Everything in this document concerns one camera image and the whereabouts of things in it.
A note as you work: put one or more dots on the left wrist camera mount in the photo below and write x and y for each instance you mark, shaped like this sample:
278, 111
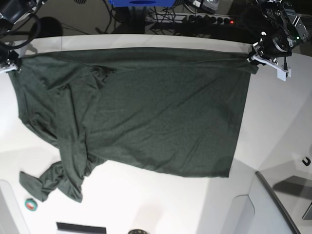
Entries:
283, 75

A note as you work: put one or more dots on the green red tape roll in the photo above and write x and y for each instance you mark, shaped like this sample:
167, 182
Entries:
31, 204

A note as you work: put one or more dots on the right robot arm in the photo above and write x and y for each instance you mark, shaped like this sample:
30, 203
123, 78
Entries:
11, 12

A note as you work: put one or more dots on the black U-shaped hook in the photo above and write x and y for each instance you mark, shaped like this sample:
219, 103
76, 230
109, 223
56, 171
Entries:
306, 161

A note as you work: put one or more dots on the small black round object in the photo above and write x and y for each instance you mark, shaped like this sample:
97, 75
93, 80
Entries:
137, 231

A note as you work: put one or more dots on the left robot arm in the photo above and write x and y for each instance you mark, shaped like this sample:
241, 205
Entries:
277, 29

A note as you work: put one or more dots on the grey power strip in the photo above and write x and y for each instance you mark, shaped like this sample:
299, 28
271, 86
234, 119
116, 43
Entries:
166, 17

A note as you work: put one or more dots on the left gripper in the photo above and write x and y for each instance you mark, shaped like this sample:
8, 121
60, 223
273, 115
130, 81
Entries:
272, 50

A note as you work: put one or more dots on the blue plastic bin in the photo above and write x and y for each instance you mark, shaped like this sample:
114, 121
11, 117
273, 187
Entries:
143, 3

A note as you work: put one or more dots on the dark green t-shirt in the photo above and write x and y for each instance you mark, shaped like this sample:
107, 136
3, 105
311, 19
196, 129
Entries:
167, 110

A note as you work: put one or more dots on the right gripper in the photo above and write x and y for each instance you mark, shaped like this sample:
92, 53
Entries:
9, 61

